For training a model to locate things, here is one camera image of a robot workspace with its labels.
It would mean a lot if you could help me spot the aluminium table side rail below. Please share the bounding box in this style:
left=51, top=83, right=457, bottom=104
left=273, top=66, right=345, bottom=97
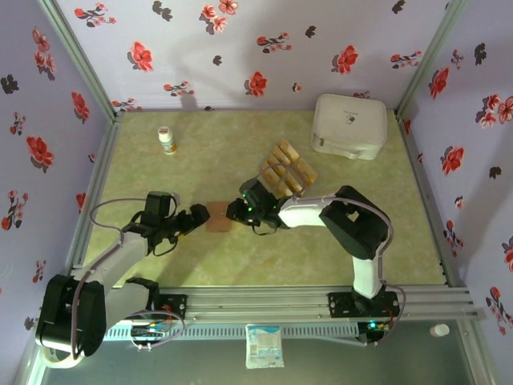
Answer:
left=66, top=111, right=125, bottom=282
left=394, top=110, right=466, bottom=288

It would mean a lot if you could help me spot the white slotted cable duct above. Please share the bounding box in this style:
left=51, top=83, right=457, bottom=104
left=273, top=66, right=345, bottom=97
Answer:
left=95, top=323, right=360, bottom=342

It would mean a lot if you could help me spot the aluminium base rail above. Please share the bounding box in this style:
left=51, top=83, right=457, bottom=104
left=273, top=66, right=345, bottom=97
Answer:
left=39, top=285, right=480, bottom=322

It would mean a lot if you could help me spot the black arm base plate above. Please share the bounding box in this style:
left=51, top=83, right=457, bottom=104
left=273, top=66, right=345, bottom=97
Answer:
left=154, top=294, right=188, bottom=321
left=327, top=291, right=400, bottom=318

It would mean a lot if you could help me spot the grey base cable loop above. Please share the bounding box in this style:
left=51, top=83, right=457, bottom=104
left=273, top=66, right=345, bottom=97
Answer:
left=130, top=309, right=186, bottom=353
left=376, top=285, right=408, bottom=347

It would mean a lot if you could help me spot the white pill bottle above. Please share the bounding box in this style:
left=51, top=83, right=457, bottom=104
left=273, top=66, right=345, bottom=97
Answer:
left=157, top=126, right=179, bottom=156

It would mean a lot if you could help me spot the white zip case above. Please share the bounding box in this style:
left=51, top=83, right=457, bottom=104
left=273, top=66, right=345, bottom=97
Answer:
left=310, top=93, right=389, bottom=161

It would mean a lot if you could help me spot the small controller board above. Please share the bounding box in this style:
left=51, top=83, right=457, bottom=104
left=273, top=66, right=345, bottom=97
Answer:
left=357, top=318, right=392, bottom=347
left=131, top=320, right=169, bottom=340

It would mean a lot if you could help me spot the white blue plastic packet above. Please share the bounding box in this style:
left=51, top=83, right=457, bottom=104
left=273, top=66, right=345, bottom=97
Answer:
left=244, top=322, right=285, bottom=370

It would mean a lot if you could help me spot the aluminium frame post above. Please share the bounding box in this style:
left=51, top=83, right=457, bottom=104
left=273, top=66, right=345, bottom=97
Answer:
left=394, top=0, right=471, bottom=117
left=38, top=0, right=123, bottom=124

